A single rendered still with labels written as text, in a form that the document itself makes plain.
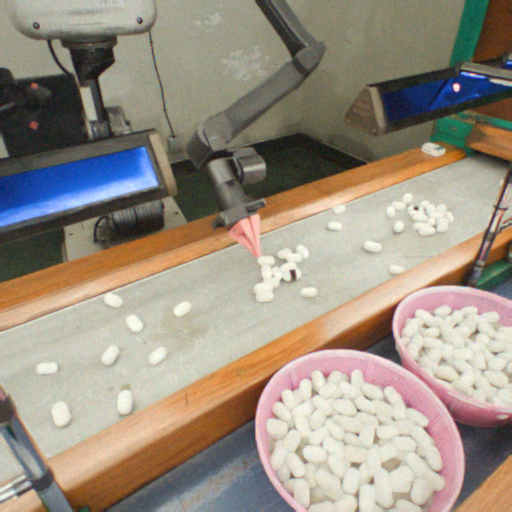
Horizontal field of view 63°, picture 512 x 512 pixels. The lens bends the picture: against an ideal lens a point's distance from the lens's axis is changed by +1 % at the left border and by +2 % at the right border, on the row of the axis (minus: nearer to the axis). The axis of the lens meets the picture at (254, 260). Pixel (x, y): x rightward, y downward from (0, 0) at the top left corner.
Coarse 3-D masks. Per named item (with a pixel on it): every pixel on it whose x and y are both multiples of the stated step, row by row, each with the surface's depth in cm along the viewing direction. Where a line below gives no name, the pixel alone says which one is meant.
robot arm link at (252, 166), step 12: (204, 132) 79; (216, 132) 80; (216, 144) 79; (216, 156) 82; (228, 156) 85; (240, 156) 84; (252, 156) 85; (240, 168) 83; (252, 168) 84; (264, 168) 86; (240, 180) 84; (252, 180) 85
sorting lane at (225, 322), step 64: (384, 192) 116; (448, 192) 116; (320, 256) 92; (384, 256) 92; (64, 320) 76; (192, 320) 76; (256, 320) 76; (64, 384) 64; (128, 384) 64; (0, 448) 56; (64, 448) 56
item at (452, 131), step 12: (444, 120) 139; (456, 120) 136; (432, 132) 144; (444, 132) 141; (456, 132) 137; (468, 132) 134; (456, 144) 139; (468, 156) 136; (480, 156) 137; (492, 156) 137; (504, 168) 129
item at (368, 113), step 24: (432, 72) 72; (360, 96) 67; (384, 96) 66; (408, 96) 69; (432, 96) 72; (456, 96) 75; (480, 96) 78; (504, 96) 82; (360, 120) 68; (384, 120) 66; (408, 120) 69; (432, 120) 72
